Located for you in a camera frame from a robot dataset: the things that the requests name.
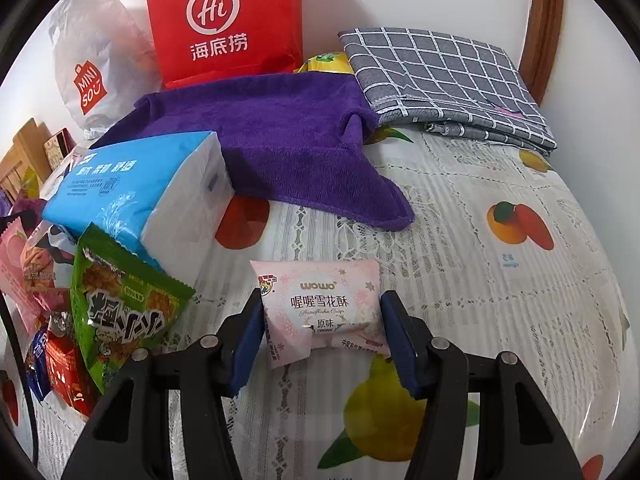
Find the pink peach snack packet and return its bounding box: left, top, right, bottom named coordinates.
left=1, top=217, right=41, bottom=336

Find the red snack packet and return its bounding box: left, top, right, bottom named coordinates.
left=46, top=330, right=100, bottom=417

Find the pink panda chips bag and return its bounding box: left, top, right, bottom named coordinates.
left=21, top=220, right=77, bottom=312

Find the fruit print tablecloth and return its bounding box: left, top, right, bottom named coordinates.
left=167, top=128, right=639, bottom=479

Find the red Haidilao paper bag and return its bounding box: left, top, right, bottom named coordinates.
left=146, top=0, right=303, bottom=89

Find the pink wowo snack packet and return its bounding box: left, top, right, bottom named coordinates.
left=250, top=260, right=388, bottom=368

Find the white Miniso plastic bag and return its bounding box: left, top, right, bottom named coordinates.
left=49, top=0, right=162, bottom=141

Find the purple towel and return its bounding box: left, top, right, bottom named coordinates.
left=96, top=72, right=414, bottom=231

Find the blue snack packet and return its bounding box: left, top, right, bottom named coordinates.
left=25, top=326, right=51, bottom=403

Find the yellow snack bag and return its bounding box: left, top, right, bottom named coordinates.
left=295, top=52, right=354, bottom=75

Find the small patterned box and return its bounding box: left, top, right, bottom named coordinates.
left=43, top=128, right=76, bottom=170

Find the blue tissue pack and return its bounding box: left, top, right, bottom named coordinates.
left=43, top=131, right=234, bottom=285

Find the wooden chair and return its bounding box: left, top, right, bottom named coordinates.
left=0, top=118, right=52, bottom=204

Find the green snack packet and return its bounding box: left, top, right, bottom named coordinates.
left=70, top=224, right=195, bottom=392

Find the brown wooden door frame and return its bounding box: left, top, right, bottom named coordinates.
left=518, top=0, right=564, bottom=104

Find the grey checked folded cloth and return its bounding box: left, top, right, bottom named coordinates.
left=338, top=27, right=556, bottom=155

